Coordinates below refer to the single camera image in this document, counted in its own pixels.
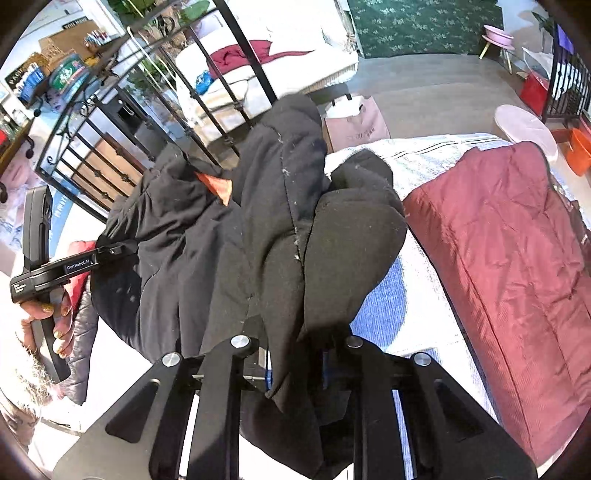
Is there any person's left forearm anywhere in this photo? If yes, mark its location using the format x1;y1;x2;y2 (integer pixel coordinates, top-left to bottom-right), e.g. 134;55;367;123
0;323;63;444

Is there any light blue striped bed sheet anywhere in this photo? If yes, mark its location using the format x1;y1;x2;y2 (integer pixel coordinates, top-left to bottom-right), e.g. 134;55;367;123
323;133;515;425

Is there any maroon cloth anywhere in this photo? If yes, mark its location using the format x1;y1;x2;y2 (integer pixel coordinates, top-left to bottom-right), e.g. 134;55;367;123
208;39;315;81

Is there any person's left hand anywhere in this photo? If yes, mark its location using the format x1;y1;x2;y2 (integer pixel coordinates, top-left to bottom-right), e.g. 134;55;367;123
21;293;73;358

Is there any small pink stool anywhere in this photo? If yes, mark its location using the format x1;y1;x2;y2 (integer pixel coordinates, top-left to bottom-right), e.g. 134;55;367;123
478;25;513;75

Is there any red bin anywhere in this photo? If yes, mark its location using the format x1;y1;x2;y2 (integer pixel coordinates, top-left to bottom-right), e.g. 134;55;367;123
519;71;552;116

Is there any grey quilted cloth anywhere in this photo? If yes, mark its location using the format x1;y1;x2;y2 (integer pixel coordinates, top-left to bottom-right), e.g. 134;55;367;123
60;277;100;407

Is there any white bed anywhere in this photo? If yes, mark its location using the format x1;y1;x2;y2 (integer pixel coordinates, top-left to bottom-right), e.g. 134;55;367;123
175;9;358;139

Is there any black iron bed frame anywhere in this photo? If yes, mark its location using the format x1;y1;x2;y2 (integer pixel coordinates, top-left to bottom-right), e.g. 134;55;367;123
34;0;278;222

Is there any white plastic bag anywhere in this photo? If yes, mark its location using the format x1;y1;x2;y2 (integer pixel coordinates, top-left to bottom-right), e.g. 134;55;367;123
522;46;555;81

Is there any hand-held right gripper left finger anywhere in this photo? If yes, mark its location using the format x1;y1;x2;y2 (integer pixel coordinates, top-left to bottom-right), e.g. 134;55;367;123
53;335;269;480

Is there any wooden drawer cabinet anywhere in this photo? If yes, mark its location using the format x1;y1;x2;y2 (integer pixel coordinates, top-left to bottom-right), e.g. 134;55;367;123
69;131;144;199

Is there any black coat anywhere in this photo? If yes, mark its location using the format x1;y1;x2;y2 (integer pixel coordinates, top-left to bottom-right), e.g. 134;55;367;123
90;92;409;480

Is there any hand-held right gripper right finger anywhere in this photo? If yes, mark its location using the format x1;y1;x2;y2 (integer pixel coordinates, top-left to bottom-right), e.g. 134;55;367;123
323;335;539;480

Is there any green round tin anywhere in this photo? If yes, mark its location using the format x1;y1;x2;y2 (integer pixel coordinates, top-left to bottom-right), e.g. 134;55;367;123
48;53;90;95

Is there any pink shopping bag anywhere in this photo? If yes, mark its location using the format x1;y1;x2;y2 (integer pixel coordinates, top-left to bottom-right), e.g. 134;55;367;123
323;93;392;153

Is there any green plant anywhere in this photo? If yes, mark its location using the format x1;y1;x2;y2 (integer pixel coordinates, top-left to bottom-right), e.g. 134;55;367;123
108;0;211;28

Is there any green patterned rug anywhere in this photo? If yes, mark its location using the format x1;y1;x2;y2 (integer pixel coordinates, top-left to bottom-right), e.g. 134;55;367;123
346;0;504;58

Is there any orange basin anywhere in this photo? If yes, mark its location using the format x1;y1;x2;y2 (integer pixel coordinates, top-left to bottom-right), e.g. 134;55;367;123
564;128;591;176

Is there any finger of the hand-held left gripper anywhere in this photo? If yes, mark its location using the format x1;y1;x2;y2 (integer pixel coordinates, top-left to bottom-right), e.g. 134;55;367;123
95;240;139;264

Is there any maroon quilt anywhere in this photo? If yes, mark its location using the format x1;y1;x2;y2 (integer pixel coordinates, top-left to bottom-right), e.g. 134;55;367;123
402;141;591;467

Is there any black box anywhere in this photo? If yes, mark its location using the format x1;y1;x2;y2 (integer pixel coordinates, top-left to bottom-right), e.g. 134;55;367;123
115;88;145;134

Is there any black metal rack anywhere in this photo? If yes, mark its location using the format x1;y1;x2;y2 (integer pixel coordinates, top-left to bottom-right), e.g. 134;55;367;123
542;23;591;125

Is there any cardboard box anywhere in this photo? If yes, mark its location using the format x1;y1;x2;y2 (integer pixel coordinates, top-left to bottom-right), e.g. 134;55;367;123
39;30;88;61

